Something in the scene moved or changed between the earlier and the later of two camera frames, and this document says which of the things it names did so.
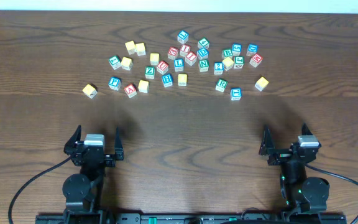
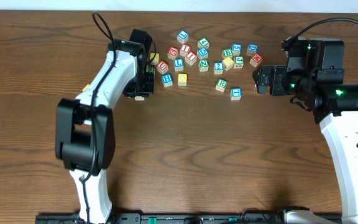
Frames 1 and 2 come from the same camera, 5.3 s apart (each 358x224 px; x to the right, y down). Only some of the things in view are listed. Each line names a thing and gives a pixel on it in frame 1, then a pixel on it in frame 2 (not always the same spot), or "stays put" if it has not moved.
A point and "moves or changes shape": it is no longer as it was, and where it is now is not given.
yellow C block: x=143 y=86 moves or changes shape
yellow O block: x=182 y=79 stays put
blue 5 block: x=237 y=48 stays put
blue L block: x=178 y=65 stays put
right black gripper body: x=288 y=155 to x=270 y=80
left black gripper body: x=95 y=152 to x=143 y=86
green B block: x=226 y=53 stays put
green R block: x=221 y=84 stays put
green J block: x=238 y=61 stays put
